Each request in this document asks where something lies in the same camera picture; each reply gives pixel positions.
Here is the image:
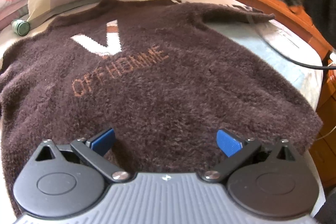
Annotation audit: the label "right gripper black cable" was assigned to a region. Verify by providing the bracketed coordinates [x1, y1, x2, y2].
[256, 27, 336, 71]

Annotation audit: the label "dark brown knit sweater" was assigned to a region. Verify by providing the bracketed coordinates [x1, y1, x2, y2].
[1, 0, 322, 192]

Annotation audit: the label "patchwork pastel bed sheet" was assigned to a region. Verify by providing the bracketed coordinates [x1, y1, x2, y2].
[0, 0, 325, 224]

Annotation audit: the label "green glass bottle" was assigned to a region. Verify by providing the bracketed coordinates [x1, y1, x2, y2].
[11, 19, 30, 36]

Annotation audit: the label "black sleeve right forearm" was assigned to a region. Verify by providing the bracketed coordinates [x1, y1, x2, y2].
[303, 0, 336, 48]

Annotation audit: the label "folded pink floral quilt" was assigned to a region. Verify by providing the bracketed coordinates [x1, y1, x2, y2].
[0, 0, 29, 30]

